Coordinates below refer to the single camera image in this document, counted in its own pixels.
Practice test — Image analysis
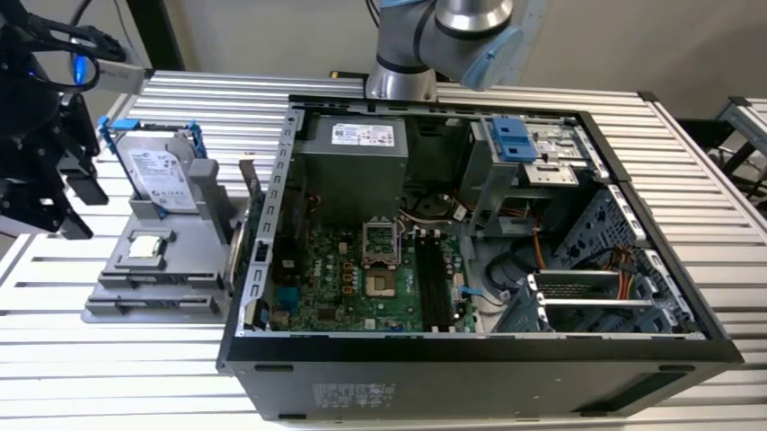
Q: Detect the black RAM slot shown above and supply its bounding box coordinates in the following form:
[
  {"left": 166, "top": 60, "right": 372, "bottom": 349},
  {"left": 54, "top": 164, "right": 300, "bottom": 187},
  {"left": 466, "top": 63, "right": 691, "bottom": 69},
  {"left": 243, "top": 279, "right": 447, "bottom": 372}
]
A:
[
  {"left": 431, "top": 232, "right": 448, "bottom": 331},
  {"left": 439, "top": 232, "right": 455, "bottom": 331},
  {"left": 423, "top": 232, "right": 440, "bottom": 331},
  {"left": 416, "top": 232, "right": 432, "bottom": 331}
]

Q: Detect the blue drive latch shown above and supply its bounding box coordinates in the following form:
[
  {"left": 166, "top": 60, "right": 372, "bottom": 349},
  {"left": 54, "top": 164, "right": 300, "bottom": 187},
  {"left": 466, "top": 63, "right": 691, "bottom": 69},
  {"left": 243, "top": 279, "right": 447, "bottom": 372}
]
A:
[{"left": 490, "top": 117, "right": 538, "bottom": 163}]

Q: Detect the silver optical drive cage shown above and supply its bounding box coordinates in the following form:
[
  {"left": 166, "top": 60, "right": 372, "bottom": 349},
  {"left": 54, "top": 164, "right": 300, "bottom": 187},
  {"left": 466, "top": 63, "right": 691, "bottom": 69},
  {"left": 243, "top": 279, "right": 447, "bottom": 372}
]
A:
[{"left": 464, "top": 115, "right": 595, "bottom": 237}]

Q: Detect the black open PC case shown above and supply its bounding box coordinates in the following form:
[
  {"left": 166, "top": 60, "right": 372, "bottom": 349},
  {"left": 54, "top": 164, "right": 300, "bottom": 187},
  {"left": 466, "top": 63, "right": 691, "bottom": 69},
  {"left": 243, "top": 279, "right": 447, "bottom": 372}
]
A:
[{"left": 215, "top": 92, "right": 745, "bottom": 423}]

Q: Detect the neighbouring metal slat table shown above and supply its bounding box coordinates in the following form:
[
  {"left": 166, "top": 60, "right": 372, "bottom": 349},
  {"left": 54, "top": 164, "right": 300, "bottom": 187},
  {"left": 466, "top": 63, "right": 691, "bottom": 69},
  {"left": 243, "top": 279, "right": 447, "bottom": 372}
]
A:
[{"left": 710, "top": 95, "right": 767, "bottom": 201}]

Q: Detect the grey disk bay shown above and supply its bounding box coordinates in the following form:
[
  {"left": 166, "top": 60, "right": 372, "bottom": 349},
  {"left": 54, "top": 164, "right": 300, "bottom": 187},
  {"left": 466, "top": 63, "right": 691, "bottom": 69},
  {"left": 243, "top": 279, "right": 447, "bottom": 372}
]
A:
[{"left": 496, "top": 268, "right": 658, "bottom": 334}]

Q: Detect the black case fan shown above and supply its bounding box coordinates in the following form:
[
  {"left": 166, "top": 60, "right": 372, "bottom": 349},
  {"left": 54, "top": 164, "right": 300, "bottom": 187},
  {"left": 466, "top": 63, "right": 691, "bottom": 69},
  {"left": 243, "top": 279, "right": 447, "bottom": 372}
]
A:
[{"left": 274, "top": 177, "right": 311, "bottom": 270}]

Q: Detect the grey power supply unit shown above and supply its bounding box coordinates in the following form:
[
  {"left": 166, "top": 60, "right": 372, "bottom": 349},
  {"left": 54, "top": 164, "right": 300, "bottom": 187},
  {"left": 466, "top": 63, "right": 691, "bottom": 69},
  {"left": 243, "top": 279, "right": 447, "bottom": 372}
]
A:
[{"left": 291, "top": 114, "right": 412, "bottom": 228}]

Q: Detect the orange wire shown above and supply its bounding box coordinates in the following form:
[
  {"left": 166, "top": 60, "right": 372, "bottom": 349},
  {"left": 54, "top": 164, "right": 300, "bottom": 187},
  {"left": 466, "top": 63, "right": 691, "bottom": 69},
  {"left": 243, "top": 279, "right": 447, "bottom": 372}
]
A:
[{"left": 530, "top": 226, "right": 548, "bottom": 273}]

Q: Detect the silver CPU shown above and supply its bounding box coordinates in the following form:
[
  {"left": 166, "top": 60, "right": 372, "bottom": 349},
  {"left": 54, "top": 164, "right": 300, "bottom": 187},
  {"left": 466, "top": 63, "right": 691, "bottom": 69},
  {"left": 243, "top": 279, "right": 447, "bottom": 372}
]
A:
[{"left": 128, "top": 233, "right": 164, "bottom": 259}]

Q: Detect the blue port connector block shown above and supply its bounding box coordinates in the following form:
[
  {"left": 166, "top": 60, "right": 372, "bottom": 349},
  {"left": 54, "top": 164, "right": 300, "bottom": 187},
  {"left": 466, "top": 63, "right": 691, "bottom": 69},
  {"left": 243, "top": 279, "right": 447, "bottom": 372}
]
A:
[{"left": 276, "top": 286, "right": 300, "bottom": 314}]

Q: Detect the grey parts rack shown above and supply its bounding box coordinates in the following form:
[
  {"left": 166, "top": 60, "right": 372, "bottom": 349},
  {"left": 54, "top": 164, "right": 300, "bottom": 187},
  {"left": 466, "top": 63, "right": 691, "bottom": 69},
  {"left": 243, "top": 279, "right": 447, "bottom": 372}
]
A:
[{"left": 80, "top": 156, "right": 254, "bottom": 324}]

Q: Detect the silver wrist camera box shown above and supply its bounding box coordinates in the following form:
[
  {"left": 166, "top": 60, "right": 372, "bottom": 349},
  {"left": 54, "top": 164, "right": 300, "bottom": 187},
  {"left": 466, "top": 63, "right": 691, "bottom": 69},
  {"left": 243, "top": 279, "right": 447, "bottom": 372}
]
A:
[{"left": 70, "top": 38, "right": 150, "bottom": 95}]

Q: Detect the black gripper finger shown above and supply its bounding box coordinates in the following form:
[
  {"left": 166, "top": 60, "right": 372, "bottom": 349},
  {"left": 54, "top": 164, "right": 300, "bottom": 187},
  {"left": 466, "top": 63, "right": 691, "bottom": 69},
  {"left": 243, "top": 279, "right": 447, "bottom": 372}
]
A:
[
  {"left": 0, "top": 177, "right": 96, "bottom": 242},
  {"left": 56, "top": 92, "right": 111, "bottom": 207}
]

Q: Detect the green graphics card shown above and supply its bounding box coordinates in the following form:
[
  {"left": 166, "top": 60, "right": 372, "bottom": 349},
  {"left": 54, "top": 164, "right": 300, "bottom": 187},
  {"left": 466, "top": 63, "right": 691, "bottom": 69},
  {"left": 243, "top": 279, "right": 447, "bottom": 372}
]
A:
[{"left": 227, "top": 151, "right": 268, "bottom": 293}]

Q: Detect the black vertical post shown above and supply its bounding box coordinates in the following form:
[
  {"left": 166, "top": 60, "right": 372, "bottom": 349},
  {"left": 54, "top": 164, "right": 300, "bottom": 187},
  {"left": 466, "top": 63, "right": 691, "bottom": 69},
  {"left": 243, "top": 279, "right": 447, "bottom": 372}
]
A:
[{"left": 135, "top": 0, "right": 187, "bottom": 73}]

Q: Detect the hard disk in blue carrier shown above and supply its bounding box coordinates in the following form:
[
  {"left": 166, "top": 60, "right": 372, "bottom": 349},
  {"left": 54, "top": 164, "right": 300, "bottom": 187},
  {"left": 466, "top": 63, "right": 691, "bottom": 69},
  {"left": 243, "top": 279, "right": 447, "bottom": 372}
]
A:
[{"left": 99, "top": 115, "right": 208, "bottom": 212}]

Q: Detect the power supply wire bundle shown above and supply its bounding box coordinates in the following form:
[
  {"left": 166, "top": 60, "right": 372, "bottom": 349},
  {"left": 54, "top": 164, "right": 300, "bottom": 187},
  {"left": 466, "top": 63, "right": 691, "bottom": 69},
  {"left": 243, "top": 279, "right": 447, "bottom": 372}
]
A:
[{"left": 398, "top": 188, "right": 472, "bottom": 225}]

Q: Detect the metal socket cover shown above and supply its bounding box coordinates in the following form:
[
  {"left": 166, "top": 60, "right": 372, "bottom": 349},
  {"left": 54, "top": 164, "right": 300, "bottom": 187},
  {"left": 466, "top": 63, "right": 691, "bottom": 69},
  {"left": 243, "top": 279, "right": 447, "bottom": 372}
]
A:
[{"left": 362, "top": 215, "right": 402, "bottom": 267}]

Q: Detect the RAM stick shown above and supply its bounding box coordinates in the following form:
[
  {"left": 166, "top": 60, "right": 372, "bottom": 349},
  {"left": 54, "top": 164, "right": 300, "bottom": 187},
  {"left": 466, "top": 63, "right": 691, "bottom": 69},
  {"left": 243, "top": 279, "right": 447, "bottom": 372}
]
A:
[
  {"left": 123, "top": 272, "right": 194, "bottom": 285},
  {"left": 112, "top": 295, "right": 212, "bottom": 311}
]

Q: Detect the CPU socket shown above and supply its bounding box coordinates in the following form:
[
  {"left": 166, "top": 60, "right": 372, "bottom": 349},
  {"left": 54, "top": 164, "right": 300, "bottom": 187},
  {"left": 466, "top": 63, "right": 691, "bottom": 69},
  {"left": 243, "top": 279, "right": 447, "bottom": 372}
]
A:
[{"left": 362, "top": 267, "right": 402, "bottom": 300}]

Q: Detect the red yellow wire bundle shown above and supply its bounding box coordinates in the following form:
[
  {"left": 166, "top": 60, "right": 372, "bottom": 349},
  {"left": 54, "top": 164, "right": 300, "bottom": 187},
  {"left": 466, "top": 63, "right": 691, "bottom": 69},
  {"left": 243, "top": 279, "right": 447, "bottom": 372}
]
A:
[{"left": 608, "top": 244, "right": 638, "bottom": 303}]

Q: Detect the green motherboard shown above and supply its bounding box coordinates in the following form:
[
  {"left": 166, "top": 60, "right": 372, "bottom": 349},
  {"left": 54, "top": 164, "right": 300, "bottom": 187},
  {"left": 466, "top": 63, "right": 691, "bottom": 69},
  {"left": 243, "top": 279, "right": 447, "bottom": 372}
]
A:
[{"left": 266, "top": 190, "right": 480, "bottom": 336}]

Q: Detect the black cable loop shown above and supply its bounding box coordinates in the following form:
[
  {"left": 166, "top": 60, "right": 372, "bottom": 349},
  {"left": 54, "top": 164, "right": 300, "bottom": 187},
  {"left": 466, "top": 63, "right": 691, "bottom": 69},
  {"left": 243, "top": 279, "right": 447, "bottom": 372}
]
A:
[{"left": 483, "top": 250, "right": 538, "bottom": 300}]

